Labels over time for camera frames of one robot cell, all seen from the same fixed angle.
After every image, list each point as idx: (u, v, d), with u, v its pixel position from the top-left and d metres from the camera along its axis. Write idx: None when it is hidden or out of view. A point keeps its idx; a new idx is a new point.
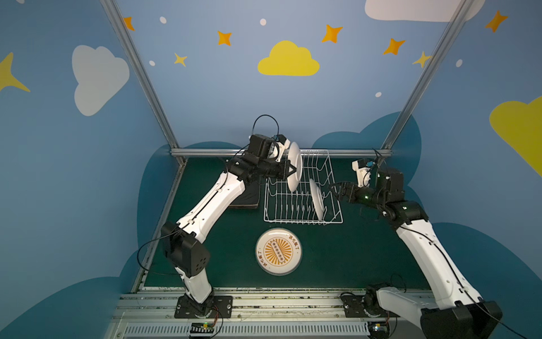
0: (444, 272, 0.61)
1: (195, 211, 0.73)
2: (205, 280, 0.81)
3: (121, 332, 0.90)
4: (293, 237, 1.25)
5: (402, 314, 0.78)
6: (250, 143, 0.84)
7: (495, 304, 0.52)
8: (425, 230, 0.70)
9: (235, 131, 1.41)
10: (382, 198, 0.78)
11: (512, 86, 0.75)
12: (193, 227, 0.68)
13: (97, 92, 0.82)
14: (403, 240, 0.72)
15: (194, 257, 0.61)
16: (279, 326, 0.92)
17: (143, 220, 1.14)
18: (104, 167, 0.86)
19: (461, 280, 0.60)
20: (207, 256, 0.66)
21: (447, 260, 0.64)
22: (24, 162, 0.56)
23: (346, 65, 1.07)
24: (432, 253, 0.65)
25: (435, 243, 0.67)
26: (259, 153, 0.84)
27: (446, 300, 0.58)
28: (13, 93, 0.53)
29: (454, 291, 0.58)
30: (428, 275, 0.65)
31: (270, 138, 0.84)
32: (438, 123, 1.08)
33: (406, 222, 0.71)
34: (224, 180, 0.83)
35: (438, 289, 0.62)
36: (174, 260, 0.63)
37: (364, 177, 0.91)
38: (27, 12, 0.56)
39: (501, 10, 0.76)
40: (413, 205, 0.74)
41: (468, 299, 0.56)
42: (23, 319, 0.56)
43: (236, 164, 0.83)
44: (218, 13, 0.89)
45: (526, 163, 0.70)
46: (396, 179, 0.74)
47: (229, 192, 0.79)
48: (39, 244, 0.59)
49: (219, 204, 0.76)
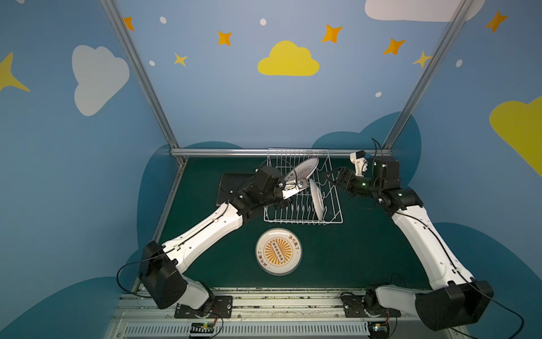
0: (437, 255, 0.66)
1: (184, 237, 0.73)
2: (196, 293, 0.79)
3: (121, 332, 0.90)
4: (293, 237, 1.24)
5: (401, 307, 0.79)
6: (256, 176, 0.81)
7: (487, 283, 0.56)
8: (420, 215, 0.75)
9: (236, 131, 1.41)
10: (377, 186, 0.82)
11: (512, 87, 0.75)
12: (176, 255, 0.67)
13: (97, 93, 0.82)
14: (398, 225, 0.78)
15: (167, 287, 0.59)
16: (279, 327, 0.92)
17: (143, 220, 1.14)
18: (104, 167, 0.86)
19: (454, 262, 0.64)
20: (182, 289, 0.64)
21: (440, 243, 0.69)
22: (24, 162, 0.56)
23: (347, 65, 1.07)
24: (426, 237, 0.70)
25: (429, 227, 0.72)
26: (263, 188, 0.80)
27: (440, 281, 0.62)
28: (13, 93, 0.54)
29: (447, 272, 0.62)
30: (423, 258, 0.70)
31: (278, 175, 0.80)
32: (438, 123, 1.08)
33: (400, 207, 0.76)
34: (223, 210, 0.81)
35: (432, 271, 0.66)
36: (147, 286, 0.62)
37: (361, 168, 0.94)
38: (27, 13, 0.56)
39: (501, 10, 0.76)
40: (408, 193, 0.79)
41: (461, 279, 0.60)
42: (23, 319, 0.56)
43: (238, 198, 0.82)
44: (217, 13, 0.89)
45: (525, 163, 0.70)
46: (392, 167, 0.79)
47: (225, 225, 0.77)
48: (39, 244, 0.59)
49: (210, 236, 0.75)
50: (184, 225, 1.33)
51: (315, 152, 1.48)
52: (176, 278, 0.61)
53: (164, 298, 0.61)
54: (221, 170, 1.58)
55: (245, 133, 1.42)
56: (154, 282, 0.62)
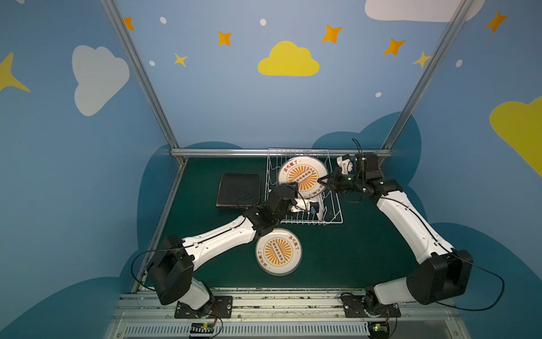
0: (420, 232, 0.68)
1: (203, 236, 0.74)
2: (198, 294, 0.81)
3: (121, 332, 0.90)
4: (293, 237, 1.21)
5: (397, 296, 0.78)
6: (270, 195, 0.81)
7: (466, 252, 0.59)
8: (401, 198, 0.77)
9: (236, 131, 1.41)
10: (360, 179, 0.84)
11: (512, 87, 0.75)
12: (194, 251, 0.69)
13: (98, 93, 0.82)
14: (382, 210, 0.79)
15: (178, 282, 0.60)
16: (279, 326, 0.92)
17: (143, 220, 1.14)
18: (104, 167, 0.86)
19: (435, 236, 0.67)
20: (186, 289, 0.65)
21: (421, 221, 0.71)
22: (24, 162, 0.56)
23: (347, 65, 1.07)
24: (409, 217, 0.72)
25: (410, 207, 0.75)
26: (274, 208, 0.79)
27: (424, 254, 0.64)
28: (13, 93, 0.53)
29: (429, 245, 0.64)
30: (406, 236, 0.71)
31: (291, 197, 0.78)
32: (439, 123, 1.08)
33: (382, 193, 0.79)
34: (241, 221, 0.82)
35: (416, 247, 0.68)
36: (156, 277, 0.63)
37: (348, 169, 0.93)
38: (27, 12, 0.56)
39: (501, 10, 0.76)
40: (388, 181, 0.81)
41: (442, 250, 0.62)
42: (22, 319, 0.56)
43: (255, 214, 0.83)
44: (217, 13, 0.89)
45: (526, 163, 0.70)
46: (372, 159, 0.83)
47: (240, 236, 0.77)
48: (39, 244, 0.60)
49: (225, 242, 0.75)
50: (184, 225, 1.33)
51: (315, 152, 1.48)
52: (187, 275, 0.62)
53: (169, 294, 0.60)
54: (221, 171, 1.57)
55: (246, 133, 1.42)
56: (164, 276, 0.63)
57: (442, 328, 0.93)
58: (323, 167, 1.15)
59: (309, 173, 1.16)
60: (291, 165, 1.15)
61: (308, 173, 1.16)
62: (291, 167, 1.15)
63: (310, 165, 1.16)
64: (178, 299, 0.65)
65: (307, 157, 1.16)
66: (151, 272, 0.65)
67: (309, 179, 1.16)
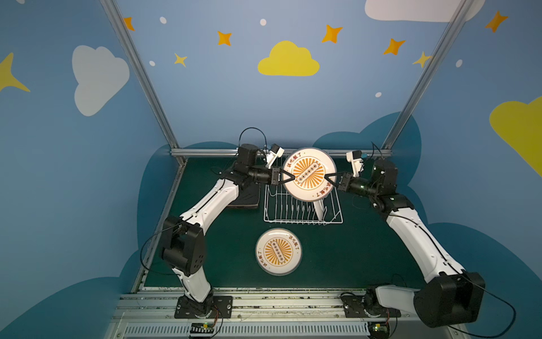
0: (428, 249, 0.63)
1: (196, 207, 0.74)
2: (202, 281, 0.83)
3: (121, 332, 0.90)
4: (293, 237, 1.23)
5: (400, 306, 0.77)
6: (238, 152, 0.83)
7: (478, 274, 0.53)
8: (411, 215, 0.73)
9: (256, 133, 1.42)
10: (375, 190, 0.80)
11: (512, 87, 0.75)
12: (196, 219, 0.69)
13: (97, 92, 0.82)
14: (392, 227, 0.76)
15: (195, 251, 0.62)
16: (279, 326, 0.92)
17: (143, 221, 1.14)
18: (104, 166, 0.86)
19: (445, 255, 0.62)
20: (205, 253, 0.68)
21: (432, 240, 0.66)
22: (25, 162, 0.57)
23: (347, 64, 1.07)
24: (418, 234, 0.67)
25: (420, 225, 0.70)
26: (248, 163, 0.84)
27: (432, 273, 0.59)
28: (13, 94, 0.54)
29: (437, 263, 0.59)
30: (416, 256, 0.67)
31: (257, 147, 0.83)
32: (439, 122, 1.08)
33: (392, 210, 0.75)
34: (221, 184, 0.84)
35: (425, 265, 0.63)
36: (173, 256, 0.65)
37: (358, 169, 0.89)
38: (27, 13, 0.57)
39: (501, 10, 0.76)
40: (400, 198, 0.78)
41: (452, 270, 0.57)
42: (23, 318, 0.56)
43: (231, 174, 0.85)
44: (217, 13, 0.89)
45: (525, 163, 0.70)
46: (391, 174, 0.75)
47: (228, 193, 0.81)
48: (39, 244, 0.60)
49: (218, 203, 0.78)
50: None
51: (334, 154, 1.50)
52: (200, 241, 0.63)
53: (192, 264, 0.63)
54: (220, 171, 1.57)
55: (263, 138, 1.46)
56: (181, 252, 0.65)
57: (442, 328, 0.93)
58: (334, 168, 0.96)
59: (316, 168, 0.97)
60: (295, 158, 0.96)
61: (313, 167, 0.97)
62: (295, 161, 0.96)
63: (317, 158, 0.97)
64: (202, 263, 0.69)
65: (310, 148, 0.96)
66: (166, 253, 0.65)
67: (315, 175, 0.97)
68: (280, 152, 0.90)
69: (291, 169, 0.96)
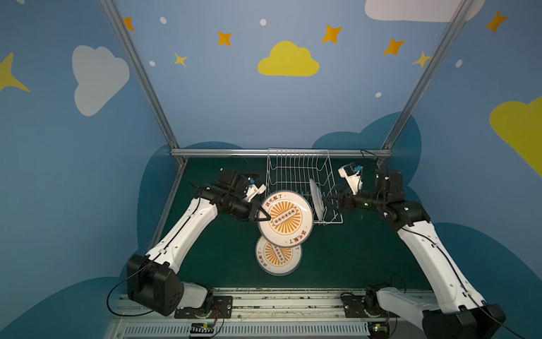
0: (447, 277, 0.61)
1: (166, 241, 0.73)
2: (195, 292, 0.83)
3: (121, 332, 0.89)
4: None
5: (402, 315, 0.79)
6: (222, 174, 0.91)
7: (499, 306, 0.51)
8: (428, 232, 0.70)
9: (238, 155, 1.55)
10: (382, 200, 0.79)
11: (512, 87, 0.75)
12: (165, 257, 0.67)
13: (98, 93, 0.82)
14: (404, 241, 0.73)
15: (167, 292, 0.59)
16: (279, 327, 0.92)
17: (142, 221, 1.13)
18: (104, 166, 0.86)
19: (465, 284, 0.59)
20: (181, 290, 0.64)
21: (450, 263, 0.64)
22: (25, 161, 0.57)
23: (348, 63, 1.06)
24: (435, 256, 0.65)
25: (438, 245, 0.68)
26: (231, 184, 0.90)
27: (450, 305, 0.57)
28: (14, 94, 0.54)
29: (457, 296, 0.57)
30: (431, 278, 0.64)
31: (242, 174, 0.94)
32: (438, 122, 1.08)
33: (407, 223, 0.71)
34: (195, 205, 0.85)
35: (441, 293, 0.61)
36: (145, 299, 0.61)
37: (356, 185, 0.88)
38: (27, 13, 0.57)
39: (501, 10, 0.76)
40: (413, 205, 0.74)
41: (472, 303, 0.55)
42: (23, 319, 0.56)
43: (206, 190, 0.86)
44: (217, 13, 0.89)
45: (525, 164, 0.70)
46: (395, 179, 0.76)
47: (202, 217, 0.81)
48: (40, 243, 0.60)
49: (190, 231, 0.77)
50: None
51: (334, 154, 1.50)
52: (171, 281, 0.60)
53: (166, 305, 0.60)
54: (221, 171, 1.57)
55: (252, 140, 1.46)
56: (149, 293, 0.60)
57: None
58: (311, 215, 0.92)
59: (293, 212, 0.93)
60: (274, 198, 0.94)
61: (291, 212, 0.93)
62: (274, 200, 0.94)
63: (296, 203, 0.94)
64: (180, 299, 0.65)
65: (293, 191, 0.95)
66: (136, 297, 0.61)
67: (292, 219, 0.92)
68: (262, 187, 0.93)
69: (269, 208, 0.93)
